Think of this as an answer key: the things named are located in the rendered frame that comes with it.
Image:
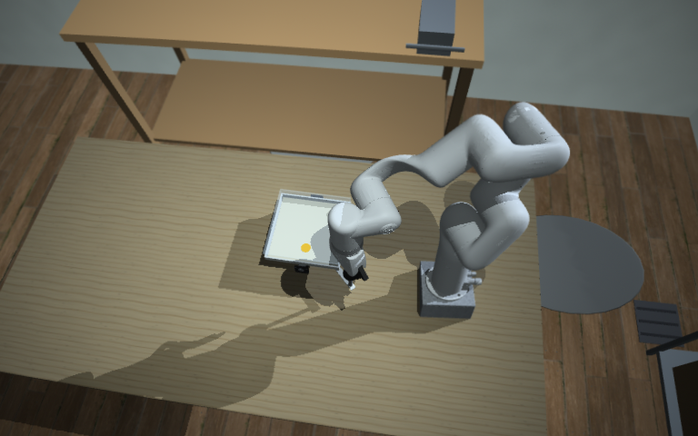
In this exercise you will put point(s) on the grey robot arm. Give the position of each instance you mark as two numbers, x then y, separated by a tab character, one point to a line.
529	147

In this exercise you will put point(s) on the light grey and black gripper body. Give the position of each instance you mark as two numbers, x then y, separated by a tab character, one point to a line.
350	263

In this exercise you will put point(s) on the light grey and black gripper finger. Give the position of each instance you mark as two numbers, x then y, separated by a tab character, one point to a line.
361	274

